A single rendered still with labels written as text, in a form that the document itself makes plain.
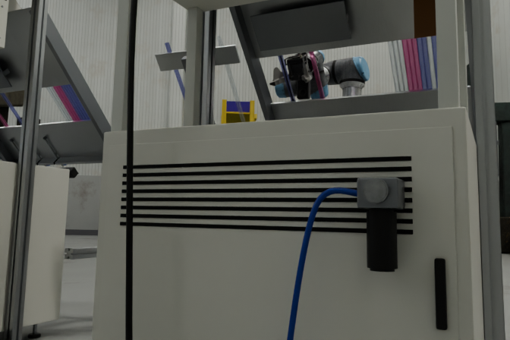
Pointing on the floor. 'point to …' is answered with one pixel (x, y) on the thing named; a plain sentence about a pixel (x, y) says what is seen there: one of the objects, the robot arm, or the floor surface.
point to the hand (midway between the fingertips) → (288, 83)
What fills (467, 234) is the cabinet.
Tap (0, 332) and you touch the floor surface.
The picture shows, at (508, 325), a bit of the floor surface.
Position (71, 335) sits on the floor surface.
